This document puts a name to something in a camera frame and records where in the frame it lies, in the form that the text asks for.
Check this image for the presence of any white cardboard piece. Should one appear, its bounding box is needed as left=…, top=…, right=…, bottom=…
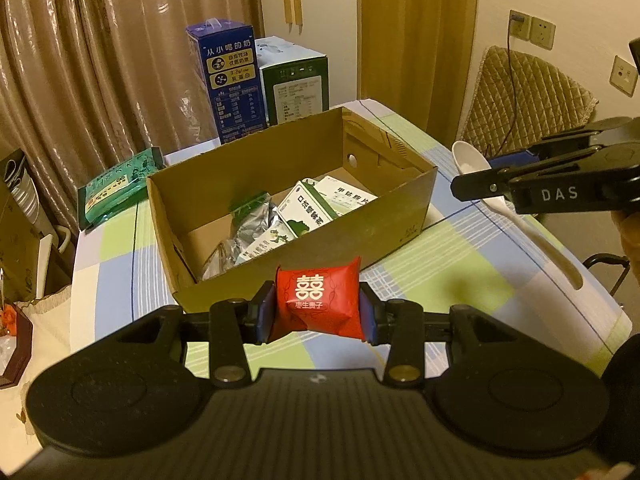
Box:
left=36, top=225, right=74, bottom=307

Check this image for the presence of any dark wooden box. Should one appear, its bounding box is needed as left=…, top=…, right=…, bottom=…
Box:
left=0, top=301, right=34, bottom=391

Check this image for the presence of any green milk carton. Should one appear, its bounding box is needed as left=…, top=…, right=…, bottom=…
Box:
left=255, top=36, right=330, bottom=127

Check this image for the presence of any black charger cable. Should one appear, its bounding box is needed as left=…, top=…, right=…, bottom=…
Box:
left=491, top=20, right=522, bottom=157

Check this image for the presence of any white plastic spoon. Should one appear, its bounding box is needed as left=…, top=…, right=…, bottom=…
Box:
left=451, top=141, right=586, bottom=292

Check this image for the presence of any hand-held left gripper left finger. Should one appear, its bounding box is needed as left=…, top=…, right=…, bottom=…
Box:
left=116, top=282, right=278, bottom=389

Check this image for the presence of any silver foil pouch green label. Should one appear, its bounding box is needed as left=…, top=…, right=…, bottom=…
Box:
left=201, top=192, right=282, bottom=282

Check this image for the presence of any green tea packet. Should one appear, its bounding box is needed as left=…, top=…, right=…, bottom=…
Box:
left=77, top=147, right=167, bottom=231

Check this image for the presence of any wall socket with plug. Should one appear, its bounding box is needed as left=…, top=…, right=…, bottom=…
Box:
left=509, top=9, right=532, bottom=42

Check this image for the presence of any large white medicine box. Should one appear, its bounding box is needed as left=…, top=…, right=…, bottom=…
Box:
left=315, top=177, right=379, bottom=217

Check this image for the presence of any green white medicine box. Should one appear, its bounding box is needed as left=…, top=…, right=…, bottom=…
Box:
left=237, top=182, right=347, bottom=264

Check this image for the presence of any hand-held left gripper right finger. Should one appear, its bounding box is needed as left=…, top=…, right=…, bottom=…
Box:
left=357, top=282, right=517, bottom=388

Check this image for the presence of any empty wall socket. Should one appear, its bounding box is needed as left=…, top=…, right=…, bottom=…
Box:
left=610, top=55, right=640, bottom=96
left=530, top=16, right=557, bottom=51

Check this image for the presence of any beige curtain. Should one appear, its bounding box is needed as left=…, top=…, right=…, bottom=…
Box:
left=0, top=0, right=266, bottom=242

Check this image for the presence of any red candy packet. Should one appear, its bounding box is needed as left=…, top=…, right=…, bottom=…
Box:
left=267, top=256, right=369, bottom=342

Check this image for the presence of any person's right hand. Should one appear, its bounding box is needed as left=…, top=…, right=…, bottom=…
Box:
left=611, top=209, right=640, bottom=281

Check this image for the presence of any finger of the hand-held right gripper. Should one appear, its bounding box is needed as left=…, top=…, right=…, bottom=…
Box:
left=530, top=116, right=640, bottom=159
left=450, top=142, right=640, bottom=204

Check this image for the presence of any black metal frame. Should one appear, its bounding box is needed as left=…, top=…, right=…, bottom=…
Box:
left=581, top=252, right=632, bottom=312

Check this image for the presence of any quilted chair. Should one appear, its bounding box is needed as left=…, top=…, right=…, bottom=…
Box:
left=456, top=45, right=599, bottom=162

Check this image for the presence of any cream cloth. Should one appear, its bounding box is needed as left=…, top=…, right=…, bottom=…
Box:
left=0, top=284, right=77, bottom=461

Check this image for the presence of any brown storage cardboard box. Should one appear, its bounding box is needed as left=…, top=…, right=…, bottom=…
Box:
left=0, top=149, right=77, bottom=307

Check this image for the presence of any yellow wooden door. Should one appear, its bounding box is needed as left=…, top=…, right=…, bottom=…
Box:
left=357, top=0, right=482, bottom=147

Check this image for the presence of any stack of white bowls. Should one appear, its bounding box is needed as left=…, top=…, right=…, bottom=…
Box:
left=0, top=159, right=42, bottom=227

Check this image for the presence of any tall blue milk carton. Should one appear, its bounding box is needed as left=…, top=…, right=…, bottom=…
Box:
left=186, top=17, right=267, bottom=146

